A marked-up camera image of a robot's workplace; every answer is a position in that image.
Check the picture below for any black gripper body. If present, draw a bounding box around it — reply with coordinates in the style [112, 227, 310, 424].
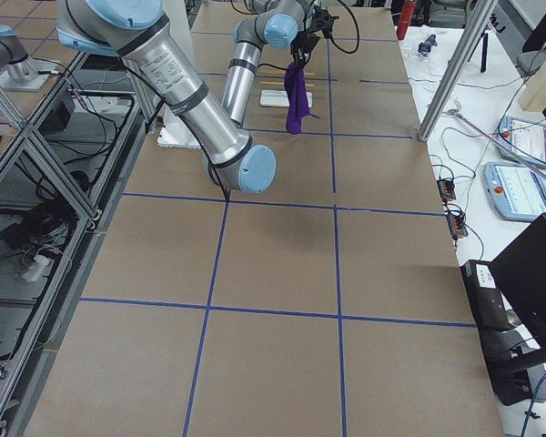
[290, 31, 319, 58]

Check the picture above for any purple towel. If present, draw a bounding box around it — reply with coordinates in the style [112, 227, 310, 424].
[284, 62, 319, 135]

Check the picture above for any white towel rack with dowels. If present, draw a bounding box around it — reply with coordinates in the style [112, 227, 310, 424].
[259, 72, 316, 109]

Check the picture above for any red cylinder bottle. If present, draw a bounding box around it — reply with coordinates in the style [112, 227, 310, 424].
[396, 0, 416, 41]

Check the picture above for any folded blue umbrella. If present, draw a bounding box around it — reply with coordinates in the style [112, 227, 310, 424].
[418, 34, 438, 57]

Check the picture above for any metal reacher grabber tool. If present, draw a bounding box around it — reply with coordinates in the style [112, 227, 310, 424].
[444, 100, 546, 188]

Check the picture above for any far orange connector block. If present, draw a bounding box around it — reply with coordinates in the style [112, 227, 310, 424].
[437, 178, 456, 203]

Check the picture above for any orange connector block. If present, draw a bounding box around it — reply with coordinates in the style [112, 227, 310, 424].
[437, 178, 456, 203]
[446, 210, 469, 240]

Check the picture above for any far teach pendant tablet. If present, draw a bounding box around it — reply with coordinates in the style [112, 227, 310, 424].
[497, 116, 546, 168]

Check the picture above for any teach pendant tablet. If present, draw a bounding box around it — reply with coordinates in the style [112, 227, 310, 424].
[497, 116, 546, 168]
[483, 162, 546, 222]

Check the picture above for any near orange connector block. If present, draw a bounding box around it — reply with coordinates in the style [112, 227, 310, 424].
[446, 210, 469, 240]

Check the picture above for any near teach pendant tablet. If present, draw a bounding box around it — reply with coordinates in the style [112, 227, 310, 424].
[483, 162, 546, 222]

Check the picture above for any black monitor on stand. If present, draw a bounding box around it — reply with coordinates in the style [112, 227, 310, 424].
[460, 214, 546, 406]

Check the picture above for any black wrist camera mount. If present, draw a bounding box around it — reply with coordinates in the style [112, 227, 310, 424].
[308, 6, 339, 39]

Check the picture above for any white camera pillar with base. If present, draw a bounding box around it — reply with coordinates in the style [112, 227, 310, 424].
[157, 0, 199, 148]

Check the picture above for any aluminium frame post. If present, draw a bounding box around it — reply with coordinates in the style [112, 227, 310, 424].
[418, 0, 498, 142]

